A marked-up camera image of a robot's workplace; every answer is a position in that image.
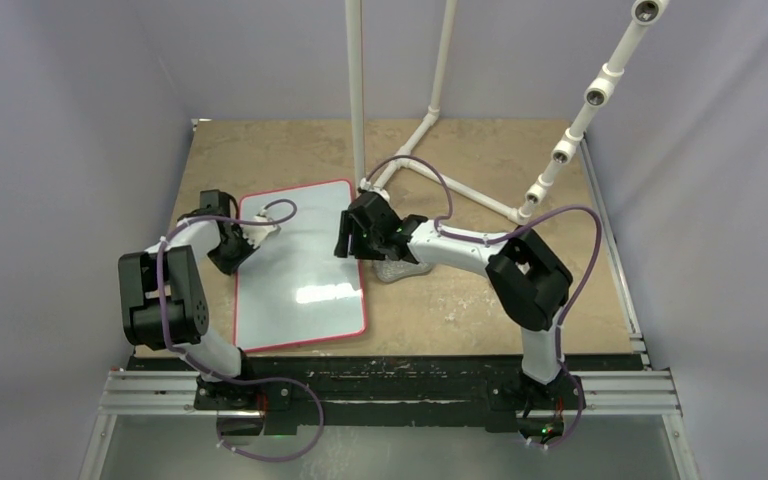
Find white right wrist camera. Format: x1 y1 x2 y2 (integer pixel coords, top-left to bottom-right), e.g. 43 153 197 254
358 187 391 203

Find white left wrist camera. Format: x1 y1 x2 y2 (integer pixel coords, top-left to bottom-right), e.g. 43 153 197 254
241 207 281 249

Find aluminium frame rails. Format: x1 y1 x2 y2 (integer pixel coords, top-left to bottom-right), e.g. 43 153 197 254
79 119 700 480

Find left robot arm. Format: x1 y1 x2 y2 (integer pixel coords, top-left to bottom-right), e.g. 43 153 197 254
117 190 275 409

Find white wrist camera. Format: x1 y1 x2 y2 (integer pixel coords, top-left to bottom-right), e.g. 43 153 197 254
358 187 391 203
241 207 281 249

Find white PVC pipe frame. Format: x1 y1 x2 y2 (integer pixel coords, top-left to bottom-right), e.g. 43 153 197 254
344 0 672 225

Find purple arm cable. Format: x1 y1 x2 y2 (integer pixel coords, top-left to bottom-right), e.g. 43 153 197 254
364 155 604 452
155 198 326 465

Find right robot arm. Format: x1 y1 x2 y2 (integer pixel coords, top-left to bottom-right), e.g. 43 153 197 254
334 191 573 407

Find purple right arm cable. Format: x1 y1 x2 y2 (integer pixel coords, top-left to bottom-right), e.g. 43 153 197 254
364 155 604 452

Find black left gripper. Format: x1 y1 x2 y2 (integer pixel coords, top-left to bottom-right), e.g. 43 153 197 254
212 227 264 279

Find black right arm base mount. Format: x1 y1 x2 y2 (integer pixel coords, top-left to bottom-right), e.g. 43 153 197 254
485 370 586 445

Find white board with pink rim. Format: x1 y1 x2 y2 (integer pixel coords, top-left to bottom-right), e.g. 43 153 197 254
233 179 367 352

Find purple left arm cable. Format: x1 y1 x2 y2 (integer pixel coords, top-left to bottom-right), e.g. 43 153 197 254
155 198 326 465

